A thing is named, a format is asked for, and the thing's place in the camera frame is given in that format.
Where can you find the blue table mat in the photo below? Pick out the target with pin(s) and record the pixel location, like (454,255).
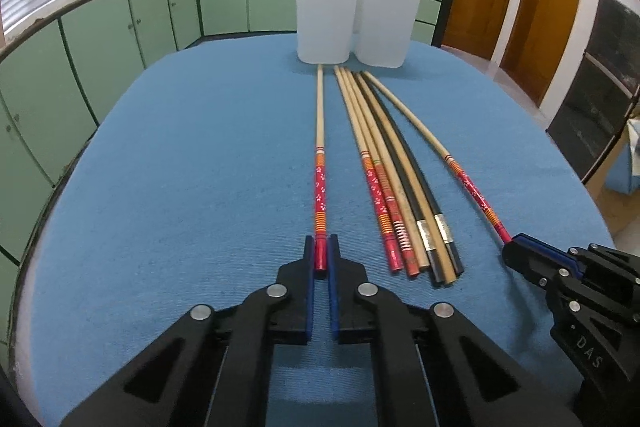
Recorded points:
(175,182)

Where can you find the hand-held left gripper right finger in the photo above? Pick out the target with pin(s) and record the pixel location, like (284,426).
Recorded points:
(334,307)

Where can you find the black spoon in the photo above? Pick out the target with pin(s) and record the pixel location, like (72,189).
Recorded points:
(411,202)

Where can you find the dark brown chopsticks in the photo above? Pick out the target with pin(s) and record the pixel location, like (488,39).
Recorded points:
(422,202)

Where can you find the white double utensil holder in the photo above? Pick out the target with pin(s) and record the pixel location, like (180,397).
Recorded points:
(325,17)

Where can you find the red patterned chopstick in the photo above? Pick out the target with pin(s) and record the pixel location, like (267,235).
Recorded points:
(388,202)
(378,202)
(465,177)
(320,177)

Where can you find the plain wooden chopstick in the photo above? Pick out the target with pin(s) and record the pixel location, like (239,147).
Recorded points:
(400,202)

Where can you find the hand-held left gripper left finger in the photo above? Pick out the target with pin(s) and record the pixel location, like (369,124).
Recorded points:
(309,307)

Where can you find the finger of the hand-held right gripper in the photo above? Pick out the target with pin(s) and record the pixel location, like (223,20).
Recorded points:
(527,263)
(547,248)

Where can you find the green lower kitchen cabinets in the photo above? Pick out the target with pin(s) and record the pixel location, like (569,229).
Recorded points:
(100,57)

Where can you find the black cabinet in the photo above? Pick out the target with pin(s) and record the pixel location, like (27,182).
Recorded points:
(595,107)

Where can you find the black chopstick silver band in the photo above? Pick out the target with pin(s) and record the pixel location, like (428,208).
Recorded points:
(431,202)

